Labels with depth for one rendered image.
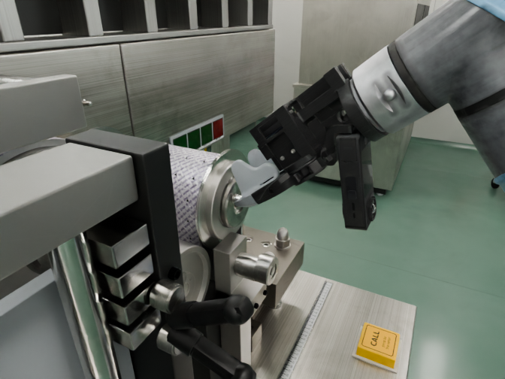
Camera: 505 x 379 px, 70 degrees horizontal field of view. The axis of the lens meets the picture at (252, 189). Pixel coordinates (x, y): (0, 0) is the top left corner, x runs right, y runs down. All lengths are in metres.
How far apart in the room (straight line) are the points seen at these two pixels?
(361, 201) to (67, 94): 0.29
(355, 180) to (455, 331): 1.93
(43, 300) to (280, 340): 0.64
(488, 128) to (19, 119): 0.34
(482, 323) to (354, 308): 1.57
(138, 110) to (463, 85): 0.64
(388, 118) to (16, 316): 0.31
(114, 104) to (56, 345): 0.62
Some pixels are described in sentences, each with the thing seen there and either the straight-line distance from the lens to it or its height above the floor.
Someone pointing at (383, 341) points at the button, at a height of 0.92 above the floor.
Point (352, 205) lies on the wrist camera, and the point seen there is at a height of 1.30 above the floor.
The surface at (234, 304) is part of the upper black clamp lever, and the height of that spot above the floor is 1.38.
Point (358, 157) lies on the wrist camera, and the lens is 0.38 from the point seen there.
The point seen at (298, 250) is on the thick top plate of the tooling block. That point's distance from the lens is 0.80.
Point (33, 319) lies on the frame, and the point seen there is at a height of 1.37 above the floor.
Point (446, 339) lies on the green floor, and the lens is 2.22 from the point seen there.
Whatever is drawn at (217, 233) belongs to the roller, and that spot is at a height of 1.22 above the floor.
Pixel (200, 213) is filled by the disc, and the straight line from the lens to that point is 0.47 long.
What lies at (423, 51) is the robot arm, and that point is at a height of 1.47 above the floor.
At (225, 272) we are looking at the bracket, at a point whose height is 1.17.
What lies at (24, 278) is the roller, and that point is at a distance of 0.32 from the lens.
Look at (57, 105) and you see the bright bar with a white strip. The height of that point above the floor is 1.44.
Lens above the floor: 1.49
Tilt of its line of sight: 26 degrees down
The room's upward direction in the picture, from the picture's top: straight up
